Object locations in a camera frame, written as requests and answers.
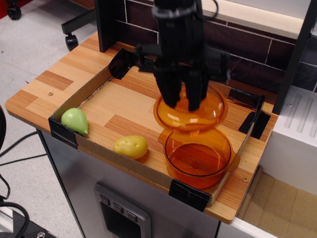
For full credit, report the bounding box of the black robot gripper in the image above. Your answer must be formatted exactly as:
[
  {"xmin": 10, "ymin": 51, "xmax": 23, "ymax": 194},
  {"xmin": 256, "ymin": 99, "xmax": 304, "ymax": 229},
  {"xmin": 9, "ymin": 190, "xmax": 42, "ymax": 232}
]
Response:
[{"xmin": 135, "ymin": 4, "xmax": 230, "ymax": 111}]

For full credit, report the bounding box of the orange transparent pot lid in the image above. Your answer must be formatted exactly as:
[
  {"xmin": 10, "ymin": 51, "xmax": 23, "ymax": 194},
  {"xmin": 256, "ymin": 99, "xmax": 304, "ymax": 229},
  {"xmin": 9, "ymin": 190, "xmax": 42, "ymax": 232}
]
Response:
[{"xmin": 154, "ymin": 83, "xmax": 228, "ymax": 134}]

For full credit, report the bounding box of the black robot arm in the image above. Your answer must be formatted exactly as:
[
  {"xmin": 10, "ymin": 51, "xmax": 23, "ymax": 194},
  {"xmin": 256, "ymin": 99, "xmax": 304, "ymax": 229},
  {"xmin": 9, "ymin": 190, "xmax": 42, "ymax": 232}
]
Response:
[{"xmin": 135, "ymin": 0, "xmax": 230, "ymax": 111}]

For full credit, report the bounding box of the orange transparent plastic pot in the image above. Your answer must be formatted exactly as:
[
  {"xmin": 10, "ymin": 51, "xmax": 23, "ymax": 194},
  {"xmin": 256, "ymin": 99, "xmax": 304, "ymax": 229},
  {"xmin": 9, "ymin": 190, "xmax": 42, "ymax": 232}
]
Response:
[{"xmin": 158, "ymin": 129, "xmax": 240, "ymax": 190}]

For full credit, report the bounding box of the yellow toy potato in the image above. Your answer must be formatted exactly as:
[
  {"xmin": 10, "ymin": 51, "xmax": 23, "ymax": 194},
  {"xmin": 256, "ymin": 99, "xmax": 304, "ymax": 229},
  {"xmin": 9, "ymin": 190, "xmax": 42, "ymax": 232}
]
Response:
[{"xmin": 113, "ymin": 135, "xmax": 148, "ymax": 160}]

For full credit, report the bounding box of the green toy pear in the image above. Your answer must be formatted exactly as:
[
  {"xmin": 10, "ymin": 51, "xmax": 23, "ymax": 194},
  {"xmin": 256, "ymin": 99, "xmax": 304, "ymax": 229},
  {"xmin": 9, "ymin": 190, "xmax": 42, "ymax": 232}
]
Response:
[{"xmin": 61, "ymin": 108, "xmax": 88, "ymax": 135}]

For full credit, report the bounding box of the black office chair base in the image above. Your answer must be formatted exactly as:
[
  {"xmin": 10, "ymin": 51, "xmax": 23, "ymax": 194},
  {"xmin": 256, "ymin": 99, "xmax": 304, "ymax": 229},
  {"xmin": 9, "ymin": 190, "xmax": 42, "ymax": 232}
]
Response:
[{"xmin": 61, "ymin": 9, "xmax": 96, "ymax": 51}]

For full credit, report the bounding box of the wooden shelf board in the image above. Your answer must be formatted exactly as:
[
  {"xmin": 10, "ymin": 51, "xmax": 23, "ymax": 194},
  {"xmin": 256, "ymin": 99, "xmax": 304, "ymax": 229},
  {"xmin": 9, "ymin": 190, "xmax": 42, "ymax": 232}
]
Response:
[{"xmin": 202, "ymin": 0, "xmax": 304, "ymax": 39}]

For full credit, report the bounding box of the cardboard fence with black tape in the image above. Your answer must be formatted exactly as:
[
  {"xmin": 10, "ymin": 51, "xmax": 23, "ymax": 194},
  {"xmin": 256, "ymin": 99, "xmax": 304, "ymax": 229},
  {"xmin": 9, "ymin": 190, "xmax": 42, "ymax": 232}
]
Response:
[{"xmin": 49, "ymin": 49, "xmax": 277, "ymax": 211}]

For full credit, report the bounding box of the white toy sink unit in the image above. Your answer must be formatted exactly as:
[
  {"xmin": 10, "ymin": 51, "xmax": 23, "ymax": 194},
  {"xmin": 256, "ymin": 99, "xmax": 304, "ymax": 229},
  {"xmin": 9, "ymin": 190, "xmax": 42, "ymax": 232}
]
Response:
[{"xmin": 260, "ymin": 86, "xmax": 317, "ymax": 194}]

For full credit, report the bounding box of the grey toy oven panel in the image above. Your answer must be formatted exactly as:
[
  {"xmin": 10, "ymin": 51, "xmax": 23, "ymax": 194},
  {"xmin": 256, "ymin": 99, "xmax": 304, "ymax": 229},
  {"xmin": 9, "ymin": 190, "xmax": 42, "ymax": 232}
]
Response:
[{"xmin": 94, "ymin": 183, "xmax": 152, "ymax": 238}]

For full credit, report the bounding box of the black caster wheel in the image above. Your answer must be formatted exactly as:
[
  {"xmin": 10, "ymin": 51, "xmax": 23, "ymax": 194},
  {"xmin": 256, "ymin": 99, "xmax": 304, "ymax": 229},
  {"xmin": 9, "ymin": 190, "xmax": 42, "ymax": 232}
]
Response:
[{"xmin": 7, "ymin": 0, "xmax": 22, "ymax": 20}]

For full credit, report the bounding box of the black floor cable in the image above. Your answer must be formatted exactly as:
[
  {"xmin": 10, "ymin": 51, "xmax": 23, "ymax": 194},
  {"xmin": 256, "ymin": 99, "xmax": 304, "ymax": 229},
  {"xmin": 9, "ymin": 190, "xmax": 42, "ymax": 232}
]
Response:
[{"xmin": 0, "ymin": 130, "xmax": 48, "ymax": 166}]

